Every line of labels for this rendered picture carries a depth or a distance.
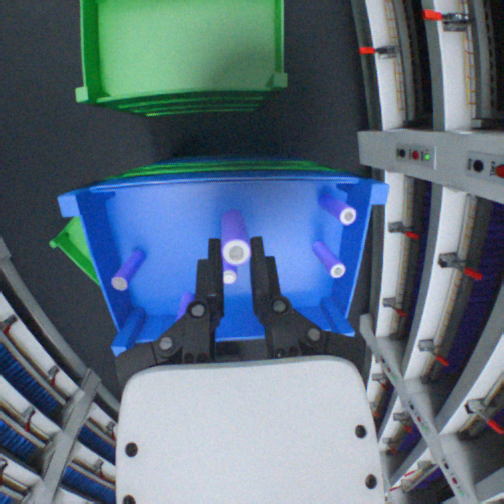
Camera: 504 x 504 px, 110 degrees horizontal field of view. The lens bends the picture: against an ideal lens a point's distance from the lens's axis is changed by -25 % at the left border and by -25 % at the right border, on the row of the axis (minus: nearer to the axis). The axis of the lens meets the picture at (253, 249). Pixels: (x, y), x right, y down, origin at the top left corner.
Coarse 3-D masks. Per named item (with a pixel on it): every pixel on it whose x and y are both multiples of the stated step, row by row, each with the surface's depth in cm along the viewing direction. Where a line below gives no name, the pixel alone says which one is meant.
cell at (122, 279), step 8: (136, 256) 27; (144, 256) 28; (128, 264) 25; (136, 264) 26; (120, 272) 23; (128, 272) 24; (136, 272) 25; (112, 280) 23; (120, 280) 23; (128, 280) 23; (120, 288) 23
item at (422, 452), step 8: (424, 440) 53; (416, 448) 58; (424, 448) 52; (408, 456) 63; (416, 456) 57; (424, 456) 53; (432, 456) 47; (408, 464) 62; (416, 464) 58; (400, 472) 68; (408, 472) 63; (416, 472) 62; (392, 480) 76; (400, 488) 74; (440, 488) 62; (392, 496) 73; (400, 496) 71; (408, 496) 70; (416, 496) 69; (424, 496) 68
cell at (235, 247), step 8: (224, 216) 18; (232, 216) 17; (240, 216) 18; (224, 224) 17; (232, 224) 16; (240, 224) 16; (224, 232) 15; (232, 232) 14; (240, 232) 15; (224, 240) 14; (232, 240) 14; (240, 240) 14; (248, 240) 15; (224, 248) 14; (232, 248) 14; (240, 248) 14; (248, 248) 14; (224, 256) 14; (232, 256) 14; (240, 256) 14; (248, 256) 14; (232, 264) 14; (240, 264) 14
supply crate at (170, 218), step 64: (128, 192) 25; (192, 192) 26; (256, 192) 27; (320, 192) 27; (384, 192) 20; (128, 256) 28; (192, 256) 29; (128, 320) 29; (256, 320) 32; (320, 320) 32
